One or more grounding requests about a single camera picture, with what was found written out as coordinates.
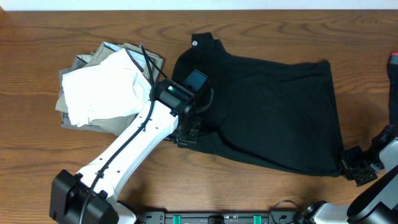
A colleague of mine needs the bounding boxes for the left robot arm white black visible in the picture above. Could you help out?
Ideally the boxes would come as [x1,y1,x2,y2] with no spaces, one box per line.
[49,78,210,224]

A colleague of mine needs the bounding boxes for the beige folded trousers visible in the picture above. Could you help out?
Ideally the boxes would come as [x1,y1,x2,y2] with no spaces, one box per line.
[55,42,164,136]

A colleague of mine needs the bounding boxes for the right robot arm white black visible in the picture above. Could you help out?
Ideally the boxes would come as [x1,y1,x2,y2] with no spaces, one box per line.
[294,124,397,224]

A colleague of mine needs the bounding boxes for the black t-shirt with logo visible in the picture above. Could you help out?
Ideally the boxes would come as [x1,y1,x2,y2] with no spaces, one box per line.
[172,33,343,177]

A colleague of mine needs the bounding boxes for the dark object red tip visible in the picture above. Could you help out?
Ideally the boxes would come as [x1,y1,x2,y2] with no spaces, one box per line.
[387,52,398,125]

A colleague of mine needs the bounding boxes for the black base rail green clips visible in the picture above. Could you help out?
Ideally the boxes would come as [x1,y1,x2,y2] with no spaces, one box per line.
[137,211,302,224]

